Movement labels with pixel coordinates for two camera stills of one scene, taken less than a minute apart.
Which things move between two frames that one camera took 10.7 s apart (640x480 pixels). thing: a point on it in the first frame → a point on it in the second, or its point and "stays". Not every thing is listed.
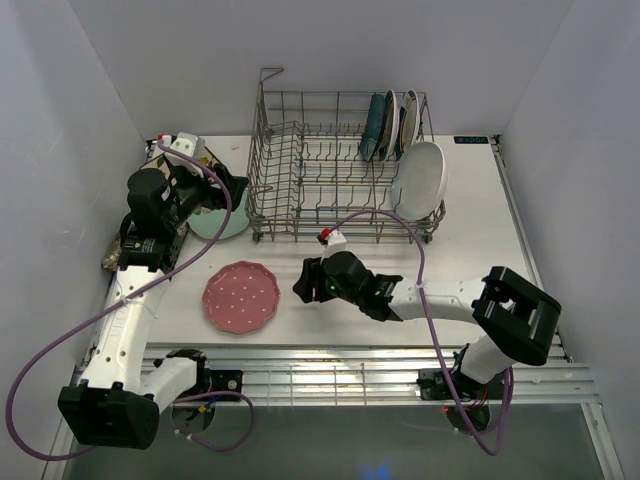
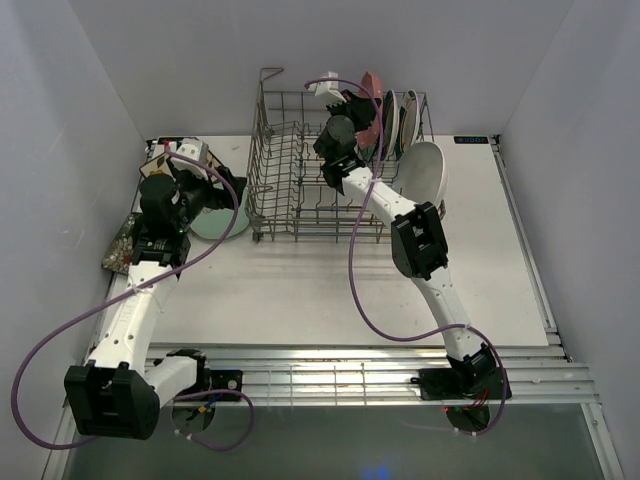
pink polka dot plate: x=241 y=297 → x=368 y=137
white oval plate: x=420 y=180 stays
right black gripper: x=312 y=276 → x=361 y=108
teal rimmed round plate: x=410 y=118 stays
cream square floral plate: x=206 y=159 stays
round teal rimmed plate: x=390 y=126 stays
